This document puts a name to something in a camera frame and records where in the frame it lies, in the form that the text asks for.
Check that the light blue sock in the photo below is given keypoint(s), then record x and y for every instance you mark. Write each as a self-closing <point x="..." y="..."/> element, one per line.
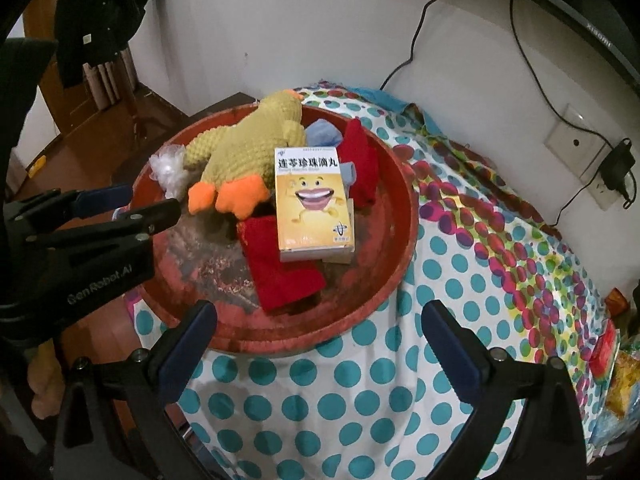
<point x="322" y="132"/>

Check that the red sock with gold trim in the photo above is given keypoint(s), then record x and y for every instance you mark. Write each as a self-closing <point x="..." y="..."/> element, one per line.
<point x="280" y="275"/>

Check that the white sock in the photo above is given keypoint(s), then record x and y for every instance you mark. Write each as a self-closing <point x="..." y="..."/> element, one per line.
<point x="167" y="167"/>

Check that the person's left hand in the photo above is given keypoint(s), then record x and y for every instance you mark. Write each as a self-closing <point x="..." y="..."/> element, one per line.
<point x="45" y="385"/>

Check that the red round tray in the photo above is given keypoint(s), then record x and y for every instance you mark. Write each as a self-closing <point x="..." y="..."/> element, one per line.
<point x="370" y="260"/>

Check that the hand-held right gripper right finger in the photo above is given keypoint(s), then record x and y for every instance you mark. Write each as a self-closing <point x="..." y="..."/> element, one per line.
<point x="452" y="355"/>

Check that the orange snack bag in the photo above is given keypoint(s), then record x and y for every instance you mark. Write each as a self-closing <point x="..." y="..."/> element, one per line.
<point x="616" y="302"/>

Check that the polka dot tablecloth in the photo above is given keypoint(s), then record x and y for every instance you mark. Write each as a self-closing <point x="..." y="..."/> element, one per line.
<point x="350" y="390"/>

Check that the yellow snack bag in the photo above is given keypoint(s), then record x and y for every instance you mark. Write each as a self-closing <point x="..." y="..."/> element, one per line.
<point x="622" y="385"/>

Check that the brown wooden door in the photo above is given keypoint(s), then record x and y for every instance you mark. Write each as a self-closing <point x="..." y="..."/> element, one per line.
<point x="50" y="90"/>

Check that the yellow medicine box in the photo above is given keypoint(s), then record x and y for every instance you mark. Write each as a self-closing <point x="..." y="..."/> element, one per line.
<point x="310" y="200"/>

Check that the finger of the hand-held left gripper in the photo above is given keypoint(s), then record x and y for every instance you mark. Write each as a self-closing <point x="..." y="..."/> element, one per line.
<point x="105" y="197"/>
<point x="145" y="215"/>

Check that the red and green box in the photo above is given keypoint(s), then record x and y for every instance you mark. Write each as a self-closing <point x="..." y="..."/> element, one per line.
<point x="605" y="352"/>

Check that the black monitor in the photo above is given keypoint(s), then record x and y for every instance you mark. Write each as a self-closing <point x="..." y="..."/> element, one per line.
<point x="575" y="5"/>

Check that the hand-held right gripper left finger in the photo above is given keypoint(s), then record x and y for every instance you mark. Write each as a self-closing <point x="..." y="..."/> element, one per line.
<point x="187" y="345"/>

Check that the yellow plush duck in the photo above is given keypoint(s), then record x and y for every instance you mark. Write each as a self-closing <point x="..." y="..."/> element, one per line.
<point x="250" y="145"/>

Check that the small pale blue cloth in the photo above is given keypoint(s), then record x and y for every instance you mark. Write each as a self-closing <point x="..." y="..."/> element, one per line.
<point x="350" y="175"/>

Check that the black power adapter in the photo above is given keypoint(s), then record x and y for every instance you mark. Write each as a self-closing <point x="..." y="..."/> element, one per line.
<point x="617" y="170"/>

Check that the beige box with code label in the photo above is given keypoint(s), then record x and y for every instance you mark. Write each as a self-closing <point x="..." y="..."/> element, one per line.
<point x="340" y="258"/>

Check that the dark hanging jacket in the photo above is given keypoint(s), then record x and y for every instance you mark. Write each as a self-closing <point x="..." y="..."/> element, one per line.
<point x="100" y="15"/>

